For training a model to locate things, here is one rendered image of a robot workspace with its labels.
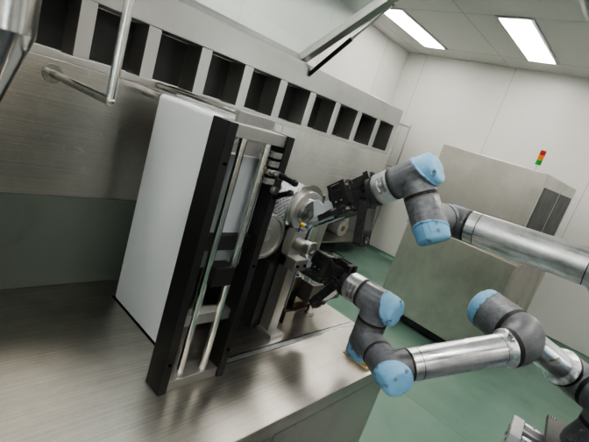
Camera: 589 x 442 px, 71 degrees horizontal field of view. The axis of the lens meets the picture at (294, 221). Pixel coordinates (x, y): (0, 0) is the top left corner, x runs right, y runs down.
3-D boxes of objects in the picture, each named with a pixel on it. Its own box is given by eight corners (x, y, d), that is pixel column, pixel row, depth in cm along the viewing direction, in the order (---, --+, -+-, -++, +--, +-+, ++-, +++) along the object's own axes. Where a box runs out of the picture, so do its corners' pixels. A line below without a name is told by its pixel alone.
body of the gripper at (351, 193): (341, 189, 109) (379, 172, 102) (349, 220, 108) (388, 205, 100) (323, 187, 104) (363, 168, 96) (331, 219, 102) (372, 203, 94)
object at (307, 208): (322, 198, 112) (316, 224, 115) (316, 196, 113) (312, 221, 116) (303, 203, 107) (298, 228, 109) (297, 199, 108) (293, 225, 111)
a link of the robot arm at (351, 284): (365, 302, 110) (347, 307, 104) (351, 295, 113) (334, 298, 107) (374, 278, 109) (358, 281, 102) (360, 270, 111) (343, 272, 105)
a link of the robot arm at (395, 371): (565, 374, 101) (380, 409, 90) (530, 346, 111) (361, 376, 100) (575, 332, 97) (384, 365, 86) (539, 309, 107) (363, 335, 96)
